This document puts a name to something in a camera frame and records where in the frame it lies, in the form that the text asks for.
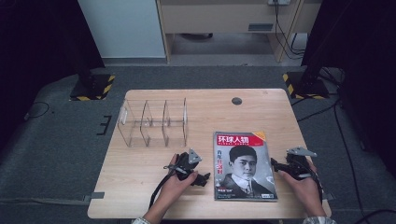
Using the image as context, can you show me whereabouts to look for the light wooden desk frame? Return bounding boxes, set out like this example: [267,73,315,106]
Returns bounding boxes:
[155,0,323,63]

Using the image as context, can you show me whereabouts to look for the black tape floor mark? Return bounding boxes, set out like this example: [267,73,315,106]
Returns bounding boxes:
[95,115,113,136]

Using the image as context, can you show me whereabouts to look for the black stand base striped edge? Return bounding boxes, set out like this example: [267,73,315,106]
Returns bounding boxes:
[69,73,117,102]
[282,71,331,101]

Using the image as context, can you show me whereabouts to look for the magazine with portrait cover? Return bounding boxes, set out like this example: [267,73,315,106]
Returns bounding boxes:
[212,131,279,203]

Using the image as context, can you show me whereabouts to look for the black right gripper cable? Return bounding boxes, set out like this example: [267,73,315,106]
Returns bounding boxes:
[297,166,324,203]

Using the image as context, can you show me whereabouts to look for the white cabinet panel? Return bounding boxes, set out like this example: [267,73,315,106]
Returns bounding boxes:
[77,0,166,59]

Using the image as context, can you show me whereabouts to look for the black hanging cables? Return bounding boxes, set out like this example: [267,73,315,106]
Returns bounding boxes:
[273,3,308,61]

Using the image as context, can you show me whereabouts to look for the black looped floor cable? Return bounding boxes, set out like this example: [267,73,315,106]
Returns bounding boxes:
[23,101,50,122]

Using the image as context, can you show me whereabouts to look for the clear acrylic divider rack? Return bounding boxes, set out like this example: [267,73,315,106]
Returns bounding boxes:
[116,97,189,148]

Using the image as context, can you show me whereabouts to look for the short black floor cable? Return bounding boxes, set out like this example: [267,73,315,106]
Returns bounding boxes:
[296,104,338,123]

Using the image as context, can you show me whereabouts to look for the black curtain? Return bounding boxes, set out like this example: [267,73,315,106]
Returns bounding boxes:
[0,0,106,150]
[301,0,396,178]

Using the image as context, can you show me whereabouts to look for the person's right hand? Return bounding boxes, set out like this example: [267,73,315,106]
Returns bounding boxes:
[278,160,325,216]

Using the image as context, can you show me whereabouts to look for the person's left hand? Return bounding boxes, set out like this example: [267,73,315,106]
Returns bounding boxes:
[155,153,199,213]

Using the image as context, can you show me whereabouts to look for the long black floor cable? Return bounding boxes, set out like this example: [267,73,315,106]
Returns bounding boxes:
[332,102,366,224]

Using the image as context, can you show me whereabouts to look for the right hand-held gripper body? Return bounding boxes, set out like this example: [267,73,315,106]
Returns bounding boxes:
[279,147,318,181]

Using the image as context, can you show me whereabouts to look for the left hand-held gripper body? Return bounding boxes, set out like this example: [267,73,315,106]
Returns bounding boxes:
[169,148,203,182]

